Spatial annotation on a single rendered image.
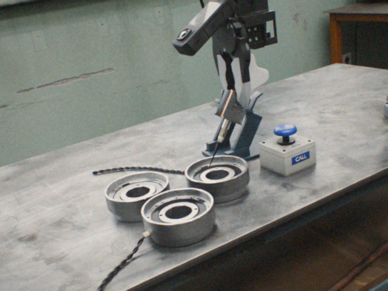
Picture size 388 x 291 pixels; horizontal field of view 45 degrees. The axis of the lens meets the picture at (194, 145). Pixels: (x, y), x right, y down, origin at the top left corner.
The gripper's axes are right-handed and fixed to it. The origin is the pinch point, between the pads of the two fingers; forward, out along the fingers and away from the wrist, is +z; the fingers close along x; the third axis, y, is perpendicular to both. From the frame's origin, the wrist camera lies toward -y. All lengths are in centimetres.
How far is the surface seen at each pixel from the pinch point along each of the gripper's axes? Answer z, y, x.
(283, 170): 11.8, 3.5, -7.1
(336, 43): 35, 163, 151
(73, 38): 1, 9, 157
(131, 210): 10.5, -22.8, -4.2
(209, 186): 9.7, -10.8, -7.3
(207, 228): 11.5, -15.8, -15.2
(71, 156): 12.9, -23.8, 34.2
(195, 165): 9.4, -8.8, 1.1
